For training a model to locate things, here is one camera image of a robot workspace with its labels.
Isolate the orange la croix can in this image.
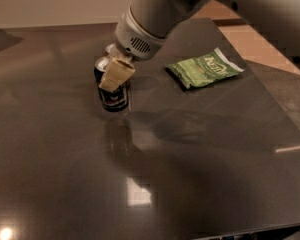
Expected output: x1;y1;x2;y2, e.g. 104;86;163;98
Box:
105;43;115;56

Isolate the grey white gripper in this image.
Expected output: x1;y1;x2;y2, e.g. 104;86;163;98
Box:
99;8;166;92

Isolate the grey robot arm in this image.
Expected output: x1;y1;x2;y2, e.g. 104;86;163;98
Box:
99;0;300;92

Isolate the blue pepsi can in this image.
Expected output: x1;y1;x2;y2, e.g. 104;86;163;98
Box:
94;57;129;112

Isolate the green chip bag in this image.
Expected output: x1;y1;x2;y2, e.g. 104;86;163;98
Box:
167;48;243;90

